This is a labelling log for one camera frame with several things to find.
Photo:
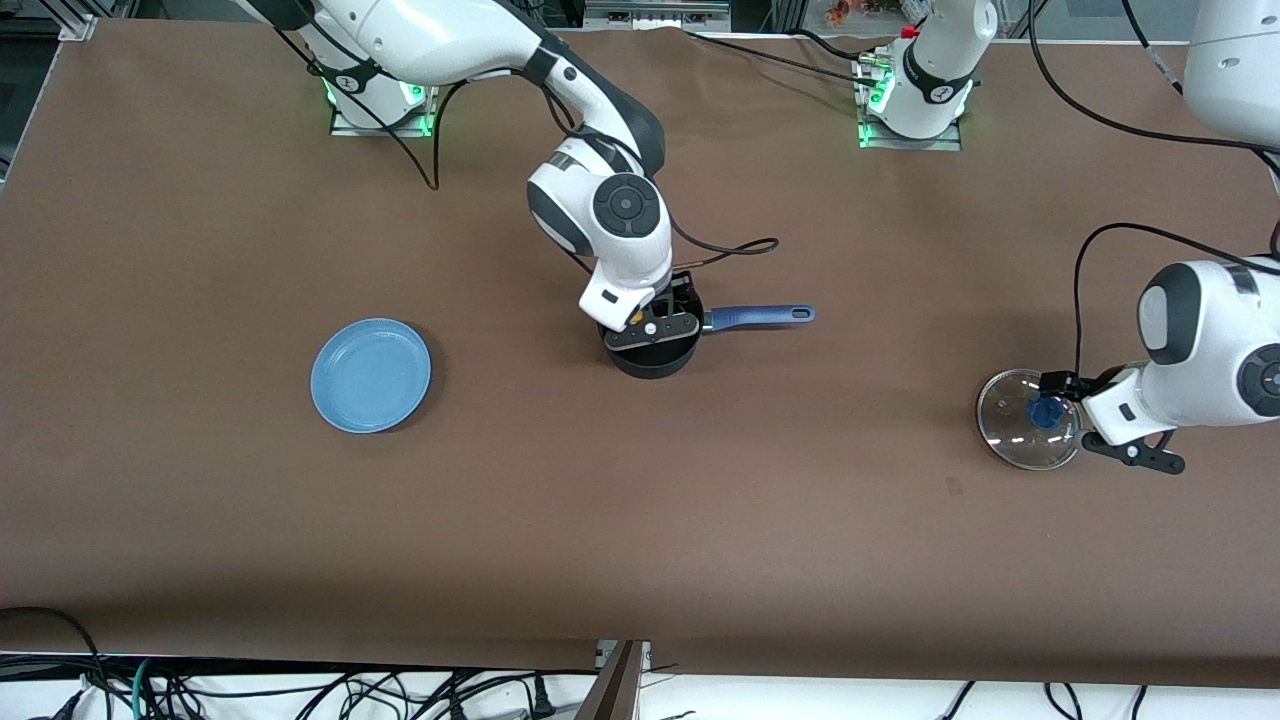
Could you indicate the blue round plate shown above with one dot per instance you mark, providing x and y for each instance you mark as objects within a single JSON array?
[{"x": 370, "y": 375}]

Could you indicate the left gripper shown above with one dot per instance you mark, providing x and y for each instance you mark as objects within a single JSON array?
[{"x": 1062, "y": 384}]

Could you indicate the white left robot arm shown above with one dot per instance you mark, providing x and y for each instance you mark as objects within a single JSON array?
[{"x": 1210, "y": 340}]

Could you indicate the glass lid with blue knob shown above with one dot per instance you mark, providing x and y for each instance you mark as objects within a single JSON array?
[{"x": 1010, "y": 430}]

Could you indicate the metal frame bar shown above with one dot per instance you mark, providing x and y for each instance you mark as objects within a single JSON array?
[{"x": 655, "y": 12}]

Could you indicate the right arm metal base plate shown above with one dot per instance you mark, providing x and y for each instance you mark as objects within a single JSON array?
[{"x": 400, "y": 130}]

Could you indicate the aluminium frame post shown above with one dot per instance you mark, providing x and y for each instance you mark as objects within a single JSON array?
[{"x": 620, "y": 685}]

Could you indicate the black power plug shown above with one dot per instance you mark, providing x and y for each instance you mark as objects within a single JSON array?
[{"x": 542, "y": 697}]

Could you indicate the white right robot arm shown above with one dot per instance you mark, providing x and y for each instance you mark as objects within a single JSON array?
[{"x": 430, "y": 40}]

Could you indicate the dark blue saucepan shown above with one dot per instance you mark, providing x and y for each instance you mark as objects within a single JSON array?
[{"x": 770, "y": 316}]

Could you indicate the orange background object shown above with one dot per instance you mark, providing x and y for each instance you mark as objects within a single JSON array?
[{"x": 848, "y": 12}]

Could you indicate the brown table cover sheet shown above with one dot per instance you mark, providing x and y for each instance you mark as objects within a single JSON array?
[{"x": 640, "y": 520}]

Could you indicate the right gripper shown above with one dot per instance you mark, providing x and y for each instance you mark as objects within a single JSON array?
[{"x": 682, "y": 297}]

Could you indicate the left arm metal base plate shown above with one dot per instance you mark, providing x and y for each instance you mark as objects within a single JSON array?
[{"x": 950, "y": 142}]

